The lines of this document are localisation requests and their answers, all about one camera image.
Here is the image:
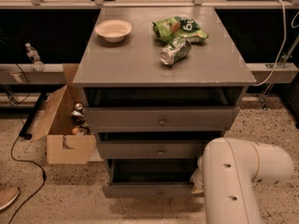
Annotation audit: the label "shoe at left edge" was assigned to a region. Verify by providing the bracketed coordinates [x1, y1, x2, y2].
[0, 186, 20, 210]

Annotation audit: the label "grey drawer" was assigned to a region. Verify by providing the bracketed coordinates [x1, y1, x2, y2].
[103, 158, 199, 198]
[83, 106, 239, 133]
[97, 140, 209, 159]

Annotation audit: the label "grey top drawer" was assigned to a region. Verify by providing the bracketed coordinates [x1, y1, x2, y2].
[83, 106, 239, 133]

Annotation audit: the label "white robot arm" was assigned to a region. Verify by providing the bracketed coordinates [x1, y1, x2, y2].
[191, 137, 294, 224]

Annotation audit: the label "black floor cable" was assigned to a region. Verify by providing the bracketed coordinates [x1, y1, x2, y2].
[7, 63, 47, 224]

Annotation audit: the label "grey bottom drawer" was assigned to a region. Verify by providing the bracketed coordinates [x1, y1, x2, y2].
[103, 158, 199, 198]

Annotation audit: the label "items inside cardboard box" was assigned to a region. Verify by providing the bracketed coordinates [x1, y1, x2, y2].
[71, 103, 90, 135]

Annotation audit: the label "green chip bag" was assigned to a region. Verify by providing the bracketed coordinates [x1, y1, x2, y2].
[152, 16, 208, 43]

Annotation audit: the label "black metal leg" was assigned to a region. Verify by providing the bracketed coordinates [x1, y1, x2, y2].
[19, 92, 47, 140]

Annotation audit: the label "white hanging cable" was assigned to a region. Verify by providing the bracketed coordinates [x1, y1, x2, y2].
[251, 0, 287, 88]

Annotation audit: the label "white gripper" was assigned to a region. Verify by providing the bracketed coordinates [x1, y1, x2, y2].
[190, 157, 204, 194]

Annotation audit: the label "grey drawer cabinet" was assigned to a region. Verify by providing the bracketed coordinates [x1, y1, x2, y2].
[72, 6, 257, 185]

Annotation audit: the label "grey middle drawer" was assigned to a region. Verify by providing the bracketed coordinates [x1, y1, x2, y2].
[97, 140, 209, 159]

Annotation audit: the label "clear plastic water bottle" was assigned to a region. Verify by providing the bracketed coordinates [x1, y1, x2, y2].
[25, 43, 45, 72]

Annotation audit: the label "crushed green soda can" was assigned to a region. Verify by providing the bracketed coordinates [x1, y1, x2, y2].
[160, 37, 192, 66]

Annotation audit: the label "white bowl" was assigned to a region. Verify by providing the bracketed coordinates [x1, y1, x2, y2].
[94, 20, 132, 43]

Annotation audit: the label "cardboard box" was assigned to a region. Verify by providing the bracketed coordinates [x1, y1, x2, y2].
[32, 63, 96, 164]

